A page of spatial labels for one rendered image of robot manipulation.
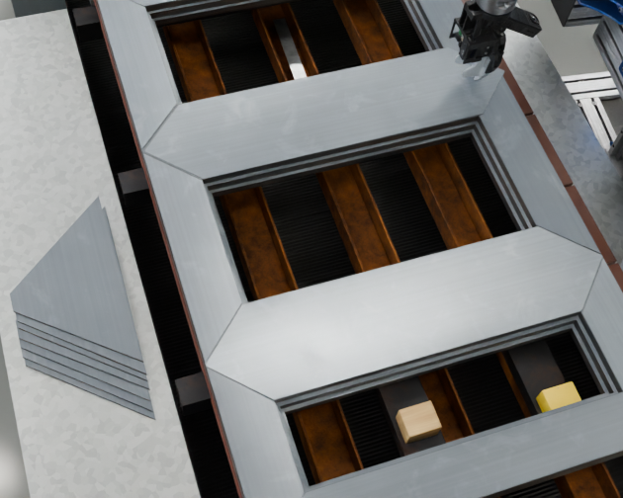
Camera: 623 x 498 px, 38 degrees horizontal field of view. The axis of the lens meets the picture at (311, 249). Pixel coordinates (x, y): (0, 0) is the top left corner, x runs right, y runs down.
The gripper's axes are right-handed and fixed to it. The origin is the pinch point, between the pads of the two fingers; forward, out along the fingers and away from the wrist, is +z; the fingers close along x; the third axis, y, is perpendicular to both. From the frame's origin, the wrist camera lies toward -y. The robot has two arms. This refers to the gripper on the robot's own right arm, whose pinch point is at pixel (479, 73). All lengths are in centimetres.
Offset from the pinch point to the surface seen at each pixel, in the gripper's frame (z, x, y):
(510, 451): 1, 73, 26
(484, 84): 1.3, 2.0, -0.5
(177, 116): 1, -6, 60
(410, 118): 1.4, 6.0, 17.0
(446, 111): 1.3, 6.3, 9.6
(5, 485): 88, 26, 116
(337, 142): 1.4, 7.8, 32.9
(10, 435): 88, 13, 113
